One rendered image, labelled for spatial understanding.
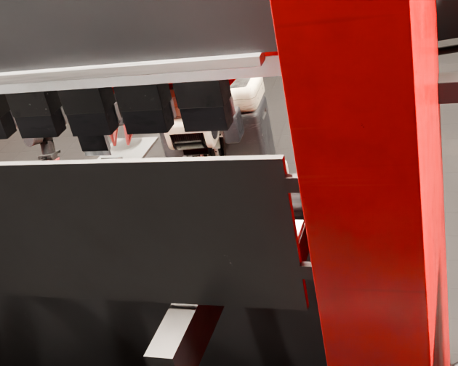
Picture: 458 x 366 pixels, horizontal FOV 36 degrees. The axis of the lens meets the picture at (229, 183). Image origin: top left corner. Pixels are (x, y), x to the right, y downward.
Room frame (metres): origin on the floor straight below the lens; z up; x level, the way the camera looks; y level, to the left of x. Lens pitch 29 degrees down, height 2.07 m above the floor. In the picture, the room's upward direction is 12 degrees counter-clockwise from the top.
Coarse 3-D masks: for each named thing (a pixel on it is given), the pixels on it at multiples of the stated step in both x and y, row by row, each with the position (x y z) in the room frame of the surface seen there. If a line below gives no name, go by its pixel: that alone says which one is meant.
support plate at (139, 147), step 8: (112, 144) 2.40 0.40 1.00; (120, 144) 2.38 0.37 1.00; (136, 144) 2.35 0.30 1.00; (144, 144) 2.34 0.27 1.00; (152, 144) 2.32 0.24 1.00; (112, 152) 2.32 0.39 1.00; (120, 152) 2.31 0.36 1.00; (128, 152) 2.29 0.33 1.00; (136, 152) 2.28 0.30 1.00; (144, 152) 2.26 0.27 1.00
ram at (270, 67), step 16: (272, 64) 1.86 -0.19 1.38; (80, 80) 2.10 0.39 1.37; (96, 80) 2.07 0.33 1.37; (112, 80) 2.05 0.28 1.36; (128, 80) 2.03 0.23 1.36; (144, 80) 2.01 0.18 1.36; (160, 80) 1.99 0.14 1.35; (176, 80) 1.97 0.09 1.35; (192, 80) 1.95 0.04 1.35; (208, 80) 1.93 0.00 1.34
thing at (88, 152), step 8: (88, 136) 2.14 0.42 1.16; (96, 136) 2.13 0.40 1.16; (104, 136) 2.12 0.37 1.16; (80, 144) 2.16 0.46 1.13; (88, 144) 2.15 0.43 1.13; (96, 144) 2.14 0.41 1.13; (104, 144) 2.12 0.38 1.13; (88, 152) 2.16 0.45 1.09; (96, 152) 2.15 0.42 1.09; (104, 152) 2.14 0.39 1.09
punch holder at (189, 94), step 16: (224, 80) 1.96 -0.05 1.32; (176, 96) 1.98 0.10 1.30; (192, 96) 1.96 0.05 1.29; (208, 96) 1.94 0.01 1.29; (224, 96) 1.94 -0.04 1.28; (192, 112) 1.96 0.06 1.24; (208, 112) 1.94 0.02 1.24; (224, 112) 1.92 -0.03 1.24; (192, 128) 1.97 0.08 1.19; (208, 128) 1.95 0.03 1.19; (224, 128) 1.93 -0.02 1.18
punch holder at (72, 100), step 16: (64, 96) 2.12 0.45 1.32; (80, 96) 2.10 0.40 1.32; (96, 96) 2.08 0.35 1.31; (112, 96) 2.14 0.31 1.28; (64, 112) 2.13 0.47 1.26; (80, 112) 2.11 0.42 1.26; (96, 112) 2.09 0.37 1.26; (112, 112) 2.12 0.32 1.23; (80, 128) 2.12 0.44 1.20; (96, 128) 2.09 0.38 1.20; (112, 128) 2.09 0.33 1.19
